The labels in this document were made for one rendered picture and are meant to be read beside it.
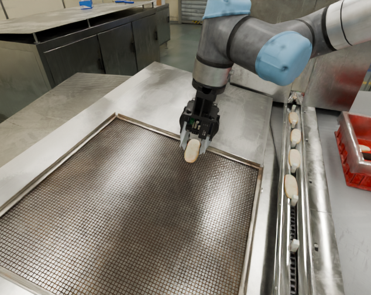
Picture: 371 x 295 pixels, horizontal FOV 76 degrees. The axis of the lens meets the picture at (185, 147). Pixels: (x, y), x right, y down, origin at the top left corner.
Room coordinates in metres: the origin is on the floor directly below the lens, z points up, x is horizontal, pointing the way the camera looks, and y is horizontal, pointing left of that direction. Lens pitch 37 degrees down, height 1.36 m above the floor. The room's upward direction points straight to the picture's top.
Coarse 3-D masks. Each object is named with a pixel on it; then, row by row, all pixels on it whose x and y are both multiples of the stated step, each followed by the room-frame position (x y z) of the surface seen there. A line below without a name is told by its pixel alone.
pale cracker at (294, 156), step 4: (292, 152) 0.63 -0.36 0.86; (296, 152) 0.63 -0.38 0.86; (288, 156) 0.62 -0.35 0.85; (292, 156) 0.61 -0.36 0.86; (296, 156) 0.61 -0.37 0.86; (300, 156) 0.61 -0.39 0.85; (292, 160) 0.59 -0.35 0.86; (296, 160) 0.59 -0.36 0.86; (300, 160) 0.59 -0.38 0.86; (292, 164) 0.57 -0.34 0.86
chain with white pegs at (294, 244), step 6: (294, 108) 0.95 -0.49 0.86; (294, 120) 0.82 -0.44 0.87; (294, 126) 0.81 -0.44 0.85; (294, 144) 0.68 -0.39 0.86; (294, 168) 0.55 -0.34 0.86; (294, 174) 0.54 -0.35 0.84; (294, 198) 0.42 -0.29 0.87; (294, 204) 0.42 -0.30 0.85; (294, 210) 0.40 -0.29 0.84; (294, 216) 0.38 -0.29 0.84; (294, 222) 0.36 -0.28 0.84; (294, 228) 0.35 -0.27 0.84; (294, 234) 0.33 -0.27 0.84; (294, 240) 0.30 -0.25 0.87; (294, 246) 0.29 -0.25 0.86; (294, 252) 0.29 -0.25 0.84; (294, 258) 0.27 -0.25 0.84; (294, 264) 0.26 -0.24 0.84; (294, 270) 0.25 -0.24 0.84; (294, 276) 0.23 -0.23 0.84; (294, 282) 0.22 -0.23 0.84; (294, 288) 0.21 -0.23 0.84; (294, 294) 0.20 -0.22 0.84
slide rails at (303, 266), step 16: (288, 112) 0.92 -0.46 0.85; (288, 128) 0.79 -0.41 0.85; (288, 144) 0.69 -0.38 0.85; (288, 160) 0.60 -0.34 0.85; (304, 192) 0.46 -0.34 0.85; (288, 208) 0.40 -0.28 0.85; (304, 208) 0.40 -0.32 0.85; (288, 224) 0.35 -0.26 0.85; (304, 224) 0.35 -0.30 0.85; (288, 240) 0.31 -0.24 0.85; (304, 240) 0.31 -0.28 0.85; (288, 256) 0.27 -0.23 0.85; (304, 256) 0.27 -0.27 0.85; (288, 272) 0.24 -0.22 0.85; (304, 272) 0.24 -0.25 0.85; (288, 288) 0.20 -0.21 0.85; (304, 288) 0.20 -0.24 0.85
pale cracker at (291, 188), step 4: (284, 176) 0.52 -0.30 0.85; (288, 176) 0.51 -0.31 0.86; (292, 176) 0.52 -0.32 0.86; (284, 180) 0.50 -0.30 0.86; (288, 180) 0.50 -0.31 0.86; (292, 180) 0.50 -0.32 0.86; (284, 184) 0.48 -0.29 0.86; (288, 184) 0.48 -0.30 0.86; (292, 184) 0.48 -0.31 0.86; (296, 184) 0.48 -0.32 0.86; (284, 188) 0.47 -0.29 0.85; (288, 188) 0.46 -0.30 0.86; (292, 188) 0.46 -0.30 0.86; (296, 188) 0.46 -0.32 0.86; (288, 192) 0.45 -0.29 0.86; (292, 192) 0.45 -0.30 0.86; (296, 192) 0.45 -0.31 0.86; (288, 196) 0.44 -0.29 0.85; (292, 196) 0.44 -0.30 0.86
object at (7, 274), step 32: (96, 128) 0.59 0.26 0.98; (128, 128) 0.62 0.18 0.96; (160, 128) 0.63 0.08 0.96; (64, 160) 0.45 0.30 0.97; (96, 160) 0.47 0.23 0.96; (128, 160) 0.48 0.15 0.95; (224, 160) 0.53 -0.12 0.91; (32, 192) 0.35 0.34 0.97; (64, 192) 0.36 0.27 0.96; (192, 192) 0.40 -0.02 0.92; (256, 192) 0.42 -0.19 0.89; (128, 224) 0.30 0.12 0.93; (224, 224) 0.32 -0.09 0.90; (64, 256) 0.22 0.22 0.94; (160, 256) 0.24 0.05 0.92; (32, 288) 0.17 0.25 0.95; (64, 288) 0.17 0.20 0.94; (96, 288) 0.17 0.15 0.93; (128, 288) 0.18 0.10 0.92
